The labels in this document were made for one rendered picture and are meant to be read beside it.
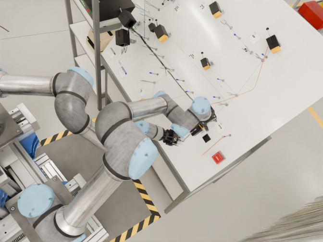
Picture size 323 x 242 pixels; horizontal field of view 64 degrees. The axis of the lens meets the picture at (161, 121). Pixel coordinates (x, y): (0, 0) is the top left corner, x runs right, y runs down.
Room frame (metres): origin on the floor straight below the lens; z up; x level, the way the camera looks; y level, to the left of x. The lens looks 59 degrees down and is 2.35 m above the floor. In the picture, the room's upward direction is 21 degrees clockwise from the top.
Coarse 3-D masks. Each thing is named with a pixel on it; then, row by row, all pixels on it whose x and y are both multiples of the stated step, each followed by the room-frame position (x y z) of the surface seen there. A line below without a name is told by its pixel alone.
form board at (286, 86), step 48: (192, 0) 1.39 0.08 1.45; (240, 0) 1.32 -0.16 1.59; (144, 48) 1.23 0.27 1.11; (192, 48) 1.17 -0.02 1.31; (240, 48) 1.13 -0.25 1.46; (288, 48) 1.09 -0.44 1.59; (144, 96) 0.98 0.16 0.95; (192, 96) 0.95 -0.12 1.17; (240, 96) 0.93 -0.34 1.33; (288, 96) 0.91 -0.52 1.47; (192, 144) 0.73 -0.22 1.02; (240, 144) 0.73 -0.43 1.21
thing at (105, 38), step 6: (90, 30) 1.50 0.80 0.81; (114, 30) 1.56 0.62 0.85; (90, 36) 1.47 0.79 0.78; (102, 36) 1.46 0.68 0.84; (108, 36) 1.47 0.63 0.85; (90, 42) 1.44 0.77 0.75; (102, 42) 1.41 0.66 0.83; (108, 42) 1.43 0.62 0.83; (90, 48) 1.43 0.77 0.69; (102, 48) 1.39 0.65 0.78
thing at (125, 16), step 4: (120, 8) 1.37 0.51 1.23; (124, 12) 1.30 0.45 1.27; (128, 12) 1.32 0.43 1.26; (120, 16) 1.28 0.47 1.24; (124, 16) 1.28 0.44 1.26; (128, 16) 1.27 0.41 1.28; (132, 16) 1.31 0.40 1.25; (120, 20) 1.27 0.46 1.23; (124, 20) 1.26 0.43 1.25; (128, 20) 1.25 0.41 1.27; (132, 20) 1.27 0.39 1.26; (124, 24) 1.24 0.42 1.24; (128, 24) 1.28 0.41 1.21; (132, 24) 1.27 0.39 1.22; (136, 24) 1.35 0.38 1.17; (128, 28) 1.26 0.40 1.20
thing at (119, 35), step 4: (116, 32) 1.21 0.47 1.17; (120, 32) 1.21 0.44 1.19; (124, 32) 1.22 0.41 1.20; (128, 32) 1.25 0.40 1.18; (116, 36) 1.19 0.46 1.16; (120, 36) 1.19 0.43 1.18; (124, 36) 1.19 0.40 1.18; (116, 40) 1.17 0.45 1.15; (120, 40) 1.17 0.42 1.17; (124, 40) 1.17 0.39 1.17; (128, 40) 1.20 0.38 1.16; (132, 40) 1.26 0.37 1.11; (136, 40) 1.28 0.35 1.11; (116, 44) 1.15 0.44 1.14; (120, 44) 1.16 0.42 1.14; (128, 44) 1.18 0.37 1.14
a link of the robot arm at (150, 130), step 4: (136, 124) 0.59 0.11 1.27; (140, 124) 0.58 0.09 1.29; (144, 124) 0.59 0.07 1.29; (148, 124) 0.61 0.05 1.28; (152, 124) 0.63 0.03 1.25; (140, 128) 0.57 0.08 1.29; (144, 128) 0.58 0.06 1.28; (148, 128) 0.59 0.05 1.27; (152, 128) 0.61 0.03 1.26; (156, 128) 0.62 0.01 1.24; (144, 132) 0.57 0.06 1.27; (148, 132) 0.58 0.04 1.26; (152, 132) 0.59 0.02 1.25; (156, 132) 0.61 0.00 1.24; (148, 136) 0.57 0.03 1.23; (152, 136) 0.58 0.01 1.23
